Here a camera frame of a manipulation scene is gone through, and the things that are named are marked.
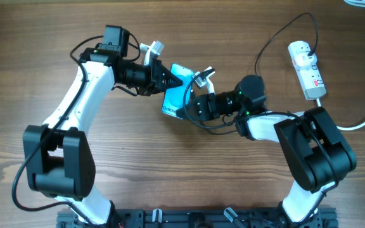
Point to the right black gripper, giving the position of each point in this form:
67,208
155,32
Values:
206,106

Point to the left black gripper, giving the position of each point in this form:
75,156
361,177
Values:
158,71

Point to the smartphone with teal screen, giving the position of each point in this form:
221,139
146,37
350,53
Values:
173,98

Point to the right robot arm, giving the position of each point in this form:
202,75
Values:
315,150

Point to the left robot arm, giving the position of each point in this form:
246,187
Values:
58,161

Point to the white USB charger plug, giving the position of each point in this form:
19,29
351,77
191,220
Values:
303,60

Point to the white power strip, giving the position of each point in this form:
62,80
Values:
310,78

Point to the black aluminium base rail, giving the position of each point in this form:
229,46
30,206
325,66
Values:
257,217

